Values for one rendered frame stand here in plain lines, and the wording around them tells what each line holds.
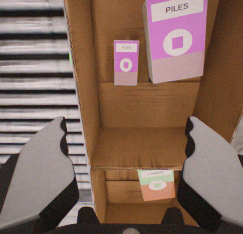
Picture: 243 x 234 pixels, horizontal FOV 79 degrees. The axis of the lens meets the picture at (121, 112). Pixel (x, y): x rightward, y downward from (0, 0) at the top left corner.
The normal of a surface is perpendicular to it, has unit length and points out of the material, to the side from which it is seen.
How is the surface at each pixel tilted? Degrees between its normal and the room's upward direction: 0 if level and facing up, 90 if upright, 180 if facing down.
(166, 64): 0
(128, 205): 89
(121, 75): 0
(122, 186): 2
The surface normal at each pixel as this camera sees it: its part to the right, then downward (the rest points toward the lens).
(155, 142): -0.01, -0.88
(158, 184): -0.01, 0.45
